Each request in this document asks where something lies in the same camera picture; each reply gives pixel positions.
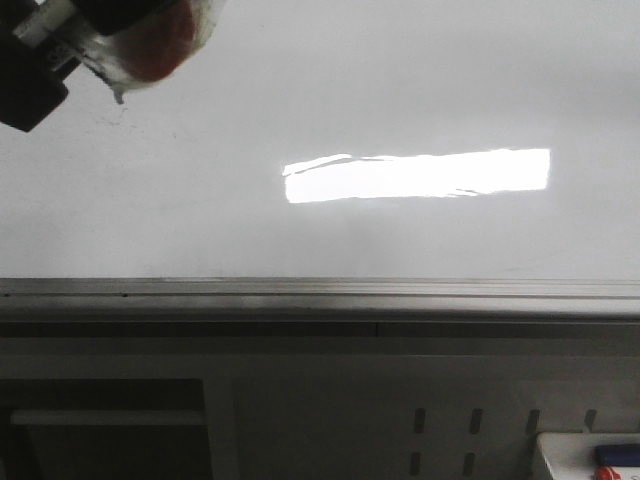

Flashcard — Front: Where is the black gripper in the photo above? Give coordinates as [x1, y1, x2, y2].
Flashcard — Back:
[1, 29, 68, 132]

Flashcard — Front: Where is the grey perforated metal panel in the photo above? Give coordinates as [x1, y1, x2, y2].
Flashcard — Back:
[1, 322, 639, 479]

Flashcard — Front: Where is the white plastic marker tray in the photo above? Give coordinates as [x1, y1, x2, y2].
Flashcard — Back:
[530, 432, 639, 479]

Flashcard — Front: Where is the red capped marker in tray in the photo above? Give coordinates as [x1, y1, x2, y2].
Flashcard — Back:
[594, 466, 623, 480]

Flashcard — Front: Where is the white whiteboard with metal frame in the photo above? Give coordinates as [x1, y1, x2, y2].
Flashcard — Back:
[1, 1, 639, 317]

